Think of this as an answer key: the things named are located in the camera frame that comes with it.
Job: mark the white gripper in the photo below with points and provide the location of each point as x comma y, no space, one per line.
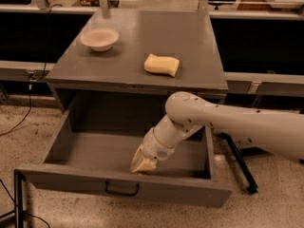
156,150

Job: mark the grey top drawer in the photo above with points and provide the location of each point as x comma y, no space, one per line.
94,144

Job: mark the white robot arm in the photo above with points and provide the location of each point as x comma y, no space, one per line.
277,132

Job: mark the grey drawer cabinet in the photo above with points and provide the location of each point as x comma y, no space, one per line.
185,35

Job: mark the yellow sponge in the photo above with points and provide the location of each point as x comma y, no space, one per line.
161,65

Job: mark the black stand right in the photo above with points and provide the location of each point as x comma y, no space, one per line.
239,156

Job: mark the black stand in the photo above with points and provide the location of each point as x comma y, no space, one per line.
239,156
17,199

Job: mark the black stand left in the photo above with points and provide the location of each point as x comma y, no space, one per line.
17,199

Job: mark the white bowl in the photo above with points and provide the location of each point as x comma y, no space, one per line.
100,39

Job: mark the grey railing frame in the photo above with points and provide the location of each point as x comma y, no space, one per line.
262,40

